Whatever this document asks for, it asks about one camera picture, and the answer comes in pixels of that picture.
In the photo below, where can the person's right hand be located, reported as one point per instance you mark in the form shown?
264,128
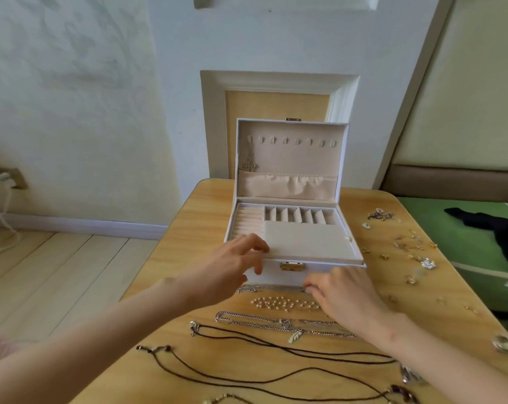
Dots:
347,298

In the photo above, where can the person's left hand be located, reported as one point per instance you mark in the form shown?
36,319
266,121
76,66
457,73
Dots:
224,273

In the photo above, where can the white jewelry box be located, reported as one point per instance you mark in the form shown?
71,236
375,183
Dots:
309,239

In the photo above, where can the small earrings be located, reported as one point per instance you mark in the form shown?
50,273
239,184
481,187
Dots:
379,214

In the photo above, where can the person's right forearm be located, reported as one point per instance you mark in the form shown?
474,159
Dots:
439,362

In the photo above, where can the person's left forearm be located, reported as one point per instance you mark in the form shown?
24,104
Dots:
77,349

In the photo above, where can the black cloth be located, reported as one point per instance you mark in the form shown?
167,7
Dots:
498,227

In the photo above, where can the beige padded wall panel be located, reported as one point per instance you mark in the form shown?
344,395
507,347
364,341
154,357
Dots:
464,88

